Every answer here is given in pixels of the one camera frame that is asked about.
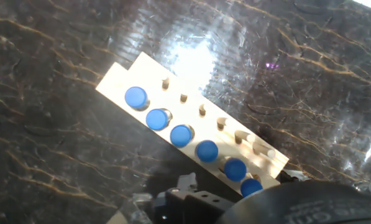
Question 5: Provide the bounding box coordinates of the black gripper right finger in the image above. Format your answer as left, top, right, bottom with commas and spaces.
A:
280, 169, 310, 185

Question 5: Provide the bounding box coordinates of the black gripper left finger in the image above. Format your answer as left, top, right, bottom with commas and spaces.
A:
153, 172, 236, 224

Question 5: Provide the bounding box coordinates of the blue capped glass test tube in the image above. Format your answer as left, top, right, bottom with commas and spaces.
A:
195, 139, 219, 164
169, 124, 195, 149
219, 156, 248, 183
124, 86, 151, 112
240, 175, 264, 198
145, 108, 173, 131

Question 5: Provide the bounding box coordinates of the wooden test tube rack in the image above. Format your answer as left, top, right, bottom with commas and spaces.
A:
94, 51, 290, 198

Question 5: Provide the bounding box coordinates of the dark marble pattern mat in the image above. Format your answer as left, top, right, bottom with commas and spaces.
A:
0, 0, 371, 224

